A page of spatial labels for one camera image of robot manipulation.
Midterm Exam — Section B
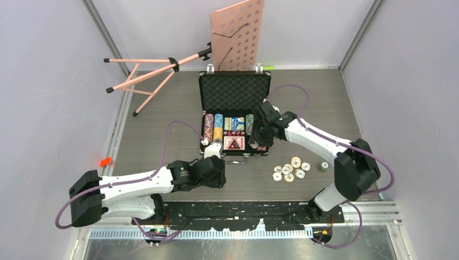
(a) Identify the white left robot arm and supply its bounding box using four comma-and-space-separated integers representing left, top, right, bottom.
69, 155, 226, 228

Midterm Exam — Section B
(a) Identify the light blue chip stack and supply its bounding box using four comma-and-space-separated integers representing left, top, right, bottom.
214, 114, 224, 130

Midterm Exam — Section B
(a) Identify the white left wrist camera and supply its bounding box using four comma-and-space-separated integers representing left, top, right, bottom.
201, 139, 223, 159

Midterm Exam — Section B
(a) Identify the pink perforated music stand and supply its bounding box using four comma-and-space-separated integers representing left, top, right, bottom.
104, 1, 265, 116

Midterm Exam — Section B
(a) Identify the blue Texas Hold'em card deck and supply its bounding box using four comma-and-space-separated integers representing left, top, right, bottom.
224, 117, 245, 132

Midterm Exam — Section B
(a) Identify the red backed card deck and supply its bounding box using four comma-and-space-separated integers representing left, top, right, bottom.
223, 136, 245, 151

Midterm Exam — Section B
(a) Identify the orange clip on rail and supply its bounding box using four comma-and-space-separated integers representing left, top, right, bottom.
99, 157, 112, 167

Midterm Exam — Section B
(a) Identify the yellow chip stack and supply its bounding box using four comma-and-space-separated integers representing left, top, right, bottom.
213, 127, 224, 143

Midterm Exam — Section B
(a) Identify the pile of loose poker chips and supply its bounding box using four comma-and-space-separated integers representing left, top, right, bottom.
272, 157, 311, 183

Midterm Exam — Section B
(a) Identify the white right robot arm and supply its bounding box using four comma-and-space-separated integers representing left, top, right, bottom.
248, 101, 381, 223

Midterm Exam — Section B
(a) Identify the dark red chip stack left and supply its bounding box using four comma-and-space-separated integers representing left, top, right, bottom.
203, 126, 213, 144

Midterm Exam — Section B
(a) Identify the green chip stack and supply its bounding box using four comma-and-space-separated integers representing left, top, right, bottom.
245, 114, 254, 135

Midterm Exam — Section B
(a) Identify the black aluminium poker case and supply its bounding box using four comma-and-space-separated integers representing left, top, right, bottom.
199, 64, 272, 158

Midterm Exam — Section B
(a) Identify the purple poker chip stack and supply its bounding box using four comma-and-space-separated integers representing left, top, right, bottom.
204, 114, 214, 129

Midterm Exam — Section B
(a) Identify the triangular all in button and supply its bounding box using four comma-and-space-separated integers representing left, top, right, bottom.
227, 139, 241, 150

